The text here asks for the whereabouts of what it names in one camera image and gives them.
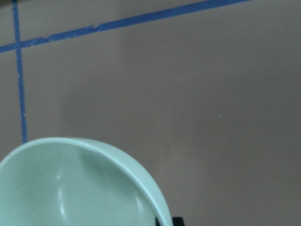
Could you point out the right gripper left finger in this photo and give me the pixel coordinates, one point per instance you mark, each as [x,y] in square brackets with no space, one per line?
[157,223]

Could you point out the green ceramic bowl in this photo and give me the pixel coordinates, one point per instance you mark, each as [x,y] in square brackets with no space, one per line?
[77,182]

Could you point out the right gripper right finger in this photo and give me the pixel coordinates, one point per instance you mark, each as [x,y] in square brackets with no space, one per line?
[178,221]

